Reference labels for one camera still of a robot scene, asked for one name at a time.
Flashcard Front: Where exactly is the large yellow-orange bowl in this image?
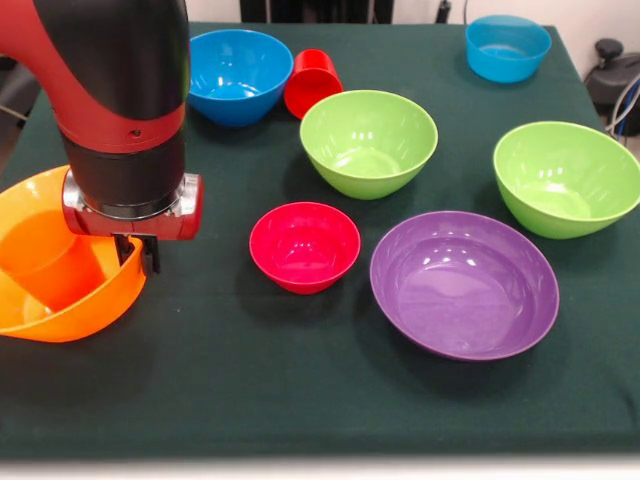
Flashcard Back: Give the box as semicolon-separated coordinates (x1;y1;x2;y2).
0;164;149;344

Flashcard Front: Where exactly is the purple bowl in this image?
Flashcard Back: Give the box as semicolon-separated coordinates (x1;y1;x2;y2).
369;210;560;362

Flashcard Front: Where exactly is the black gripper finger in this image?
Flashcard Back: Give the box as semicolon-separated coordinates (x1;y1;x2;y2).
113;233;136;267
140;233;162;277

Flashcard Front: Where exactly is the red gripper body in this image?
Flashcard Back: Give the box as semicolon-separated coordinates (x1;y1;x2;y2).
62;173;206;242

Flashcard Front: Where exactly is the dark green table cloth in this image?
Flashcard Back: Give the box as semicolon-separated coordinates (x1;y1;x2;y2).
0;19;640;459

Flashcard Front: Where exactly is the small pink-red bowl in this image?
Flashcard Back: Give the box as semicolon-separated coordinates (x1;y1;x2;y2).
248;201;362;296

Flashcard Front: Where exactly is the tangle of cables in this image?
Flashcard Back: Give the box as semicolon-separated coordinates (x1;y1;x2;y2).
605;74;640;139

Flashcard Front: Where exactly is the red cup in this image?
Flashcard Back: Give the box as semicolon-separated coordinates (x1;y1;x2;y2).
283;48;345;121

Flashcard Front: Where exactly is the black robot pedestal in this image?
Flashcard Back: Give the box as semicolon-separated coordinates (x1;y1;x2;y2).
239;0;396;24

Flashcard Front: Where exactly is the orange cup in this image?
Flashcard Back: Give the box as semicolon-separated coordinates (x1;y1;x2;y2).
0;209;109;314

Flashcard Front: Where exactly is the green bowl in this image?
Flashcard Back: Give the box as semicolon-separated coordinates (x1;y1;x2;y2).
299;89;439;201
492;121;640;240

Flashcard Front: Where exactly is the small light blue bowl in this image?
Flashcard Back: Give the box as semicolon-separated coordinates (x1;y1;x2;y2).
464;14;553;84

